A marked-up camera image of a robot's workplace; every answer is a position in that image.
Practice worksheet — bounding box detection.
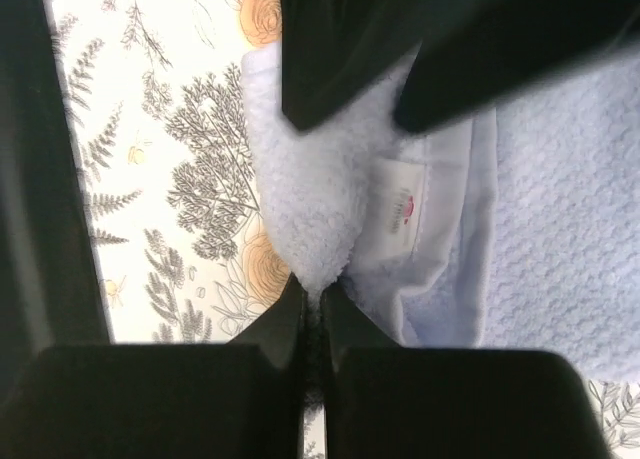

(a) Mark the light blue towel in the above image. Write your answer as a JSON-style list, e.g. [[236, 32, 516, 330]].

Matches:
[[241, 44, 639, 382]]

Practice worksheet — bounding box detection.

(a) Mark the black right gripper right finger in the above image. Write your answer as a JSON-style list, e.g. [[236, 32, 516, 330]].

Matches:
[[322, 284, 609, 459]]

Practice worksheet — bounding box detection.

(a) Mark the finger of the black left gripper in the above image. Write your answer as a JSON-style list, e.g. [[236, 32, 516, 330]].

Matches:
[[393, 0, 639, 133], [280, 0, 427, 131]]

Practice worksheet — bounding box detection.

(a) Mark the floral patterned table mat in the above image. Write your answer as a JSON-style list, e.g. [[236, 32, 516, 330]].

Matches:
[[51, 0, 639, 458]]

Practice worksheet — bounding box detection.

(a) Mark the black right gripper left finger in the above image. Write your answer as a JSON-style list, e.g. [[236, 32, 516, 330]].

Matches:
[[1, 278, 306, 458]]

